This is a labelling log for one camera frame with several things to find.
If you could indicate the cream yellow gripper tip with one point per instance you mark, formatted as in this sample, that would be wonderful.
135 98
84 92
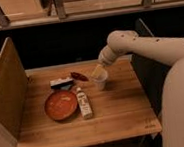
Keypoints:
98 71

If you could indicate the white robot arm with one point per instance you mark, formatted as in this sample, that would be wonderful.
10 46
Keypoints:
169 51

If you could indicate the translucent ceramic cup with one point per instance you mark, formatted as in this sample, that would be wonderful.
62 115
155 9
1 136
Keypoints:
101 81

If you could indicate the red pepper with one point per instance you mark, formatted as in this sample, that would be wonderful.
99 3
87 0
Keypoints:
79 76

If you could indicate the white tube bottle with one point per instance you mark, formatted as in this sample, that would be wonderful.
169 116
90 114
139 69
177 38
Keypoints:
84 104

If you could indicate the black white sponge block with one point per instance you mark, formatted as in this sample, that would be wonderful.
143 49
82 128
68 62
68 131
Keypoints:
60 83

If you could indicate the orange round bowl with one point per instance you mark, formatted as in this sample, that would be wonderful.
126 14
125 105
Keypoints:
60 105

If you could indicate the right dark side panel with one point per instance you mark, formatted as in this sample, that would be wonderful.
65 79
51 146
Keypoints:
152 75

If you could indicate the left wooden side panel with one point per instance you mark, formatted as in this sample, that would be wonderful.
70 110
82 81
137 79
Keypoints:
13 86

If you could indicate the wooden rail frame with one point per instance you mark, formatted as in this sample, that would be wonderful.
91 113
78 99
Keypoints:
24 13

